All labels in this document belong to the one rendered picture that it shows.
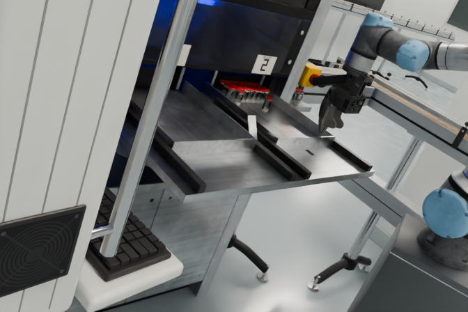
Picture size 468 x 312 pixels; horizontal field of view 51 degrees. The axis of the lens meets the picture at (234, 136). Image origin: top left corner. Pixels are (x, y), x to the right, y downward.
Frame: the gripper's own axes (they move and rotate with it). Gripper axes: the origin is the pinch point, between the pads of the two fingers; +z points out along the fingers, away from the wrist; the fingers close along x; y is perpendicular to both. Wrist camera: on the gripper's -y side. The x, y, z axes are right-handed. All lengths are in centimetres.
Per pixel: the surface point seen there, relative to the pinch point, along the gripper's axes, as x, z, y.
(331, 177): -10.8, 5.7, 16.3
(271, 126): -9.6, 5.1, -9.8
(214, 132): -34.3, 5.1, -6.8
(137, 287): -74, 14, 28
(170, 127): -46.1, 5.1, -9.8
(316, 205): 131, 93, -62
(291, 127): -0.8, 5.1, -9.3
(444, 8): 796, -35, -375
